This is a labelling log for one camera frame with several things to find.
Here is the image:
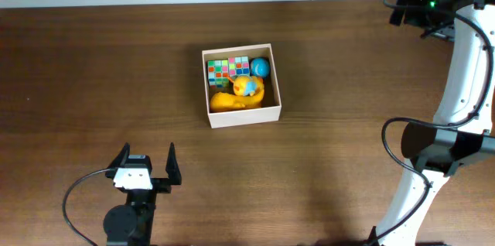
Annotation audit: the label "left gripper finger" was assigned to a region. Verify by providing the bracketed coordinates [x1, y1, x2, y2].
[108, 142, 130, 169]
[166, 142, 182, 185]

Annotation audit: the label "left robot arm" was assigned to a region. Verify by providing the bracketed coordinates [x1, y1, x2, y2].
[103, 143, 182, 246]

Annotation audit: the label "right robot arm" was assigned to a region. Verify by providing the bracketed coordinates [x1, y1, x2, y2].
[366, 0, 494, 245]

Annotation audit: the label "rubik cube green orange top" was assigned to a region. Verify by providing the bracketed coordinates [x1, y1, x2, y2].
[207, 60, 230, 88]

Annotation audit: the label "yellow duck toy blue jacket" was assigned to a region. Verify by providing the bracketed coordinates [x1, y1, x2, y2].
[228, 75, 264, 97]

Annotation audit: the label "blue ball toy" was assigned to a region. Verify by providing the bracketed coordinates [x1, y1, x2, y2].
[250, 58, 271, 78]

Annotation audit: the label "rubik cube pastel colours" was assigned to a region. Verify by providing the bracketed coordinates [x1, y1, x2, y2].
[227, 56, 251, 78]

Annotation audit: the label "white cardboard box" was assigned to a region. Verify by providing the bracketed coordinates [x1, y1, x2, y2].
[202, 43, 282, 128]

